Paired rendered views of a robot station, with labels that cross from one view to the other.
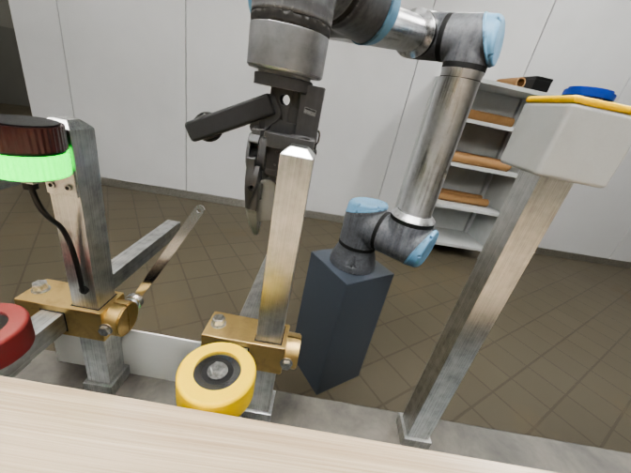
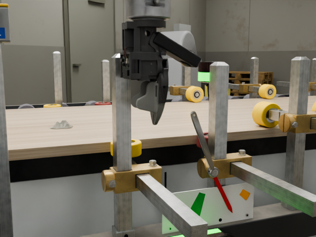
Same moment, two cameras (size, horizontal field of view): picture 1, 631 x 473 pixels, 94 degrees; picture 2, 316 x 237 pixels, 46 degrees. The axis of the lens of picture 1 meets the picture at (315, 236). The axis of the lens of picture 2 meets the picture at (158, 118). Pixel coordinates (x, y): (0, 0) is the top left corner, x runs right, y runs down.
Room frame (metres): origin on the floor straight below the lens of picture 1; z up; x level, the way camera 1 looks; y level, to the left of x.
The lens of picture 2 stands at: (1.14, -0.17, 1.12)
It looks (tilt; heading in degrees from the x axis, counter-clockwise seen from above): 9 degrees down; 161
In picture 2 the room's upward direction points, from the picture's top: straight up
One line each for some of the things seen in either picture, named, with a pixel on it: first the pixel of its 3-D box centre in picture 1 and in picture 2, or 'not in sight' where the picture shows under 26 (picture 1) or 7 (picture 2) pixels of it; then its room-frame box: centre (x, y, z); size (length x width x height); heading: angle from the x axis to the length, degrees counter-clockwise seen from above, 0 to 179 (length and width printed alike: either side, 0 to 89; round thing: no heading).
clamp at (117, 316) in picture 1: (80, 312); (223, 165); (0.31, 0.31, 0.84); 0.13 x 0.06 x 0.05; 92
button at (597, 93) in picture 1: (585, 99); not in sight; (0.33, -0.22, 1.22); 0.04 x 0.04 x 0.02
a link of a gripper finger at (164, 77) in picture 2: not in sight; (160, 82); (0.42, 0.09, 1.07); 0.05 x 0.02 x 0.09; 2
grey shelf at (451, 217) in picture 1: (460, 174); not in sight; (2.94, -1.25, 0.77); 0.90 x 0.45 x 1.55; 97
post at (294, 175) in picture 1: (272, 321); (122, 159); (0.32, 0.04, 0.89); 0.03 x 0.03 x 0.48; 2
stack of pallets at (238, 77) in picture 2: not in sight; (242, 90); (-6.01, 4.35, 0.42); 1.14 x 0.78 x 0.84; 37
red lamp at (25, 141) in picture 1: (24, 134); (209, 66); (0.27, 0.28, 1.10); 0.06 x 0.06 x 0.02
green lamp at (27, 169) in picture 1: (31, 160); (209, 76); (0.27, 0.28, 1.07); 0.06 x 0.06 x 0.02
